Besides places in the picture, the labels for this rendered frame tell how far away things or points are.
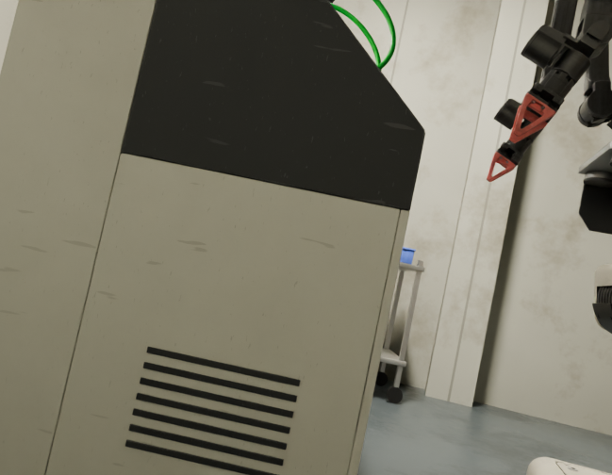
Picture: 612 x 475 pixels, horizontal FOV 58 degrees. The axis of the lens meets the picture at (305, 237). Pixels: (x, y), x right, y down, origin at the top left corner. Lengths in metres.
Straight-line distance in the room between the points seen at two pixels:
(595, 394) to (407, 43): 2.79
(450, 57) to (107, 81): 3.46
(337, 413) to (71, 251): 0.60
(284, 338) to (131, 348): 0.30
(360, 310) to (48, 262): 0.62
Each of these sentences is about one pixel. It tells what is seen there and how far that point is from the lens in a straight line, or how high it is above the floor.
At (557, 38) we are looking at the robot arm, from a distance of 1.29.
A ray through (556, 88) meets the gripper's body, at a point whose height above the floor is 1.09.
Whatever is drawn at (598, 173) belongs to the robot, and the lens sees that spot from 1.54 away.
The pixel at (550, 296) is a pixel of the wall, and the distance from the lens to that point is 4.13.
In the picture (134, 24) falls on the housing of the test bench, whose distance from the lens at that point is 1.23.
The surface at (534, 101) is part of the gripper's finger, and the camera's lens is 1.20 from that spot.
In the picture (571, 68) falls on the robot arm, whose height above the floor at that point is 1.14.
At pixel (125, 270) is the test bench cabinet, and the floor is 0.56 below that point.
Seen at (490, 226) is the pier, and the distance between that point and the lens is 3.84.
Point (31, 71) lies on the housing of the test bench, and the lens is 1.28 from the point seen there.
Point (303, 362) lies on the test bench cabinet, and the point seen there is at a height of 0.47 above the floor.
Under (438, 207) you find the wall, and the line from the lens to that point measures 4.09.
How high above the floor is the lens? 0.64
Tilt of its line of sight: 3 degrees up
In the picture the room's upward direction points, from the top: 12 degrees clockwise
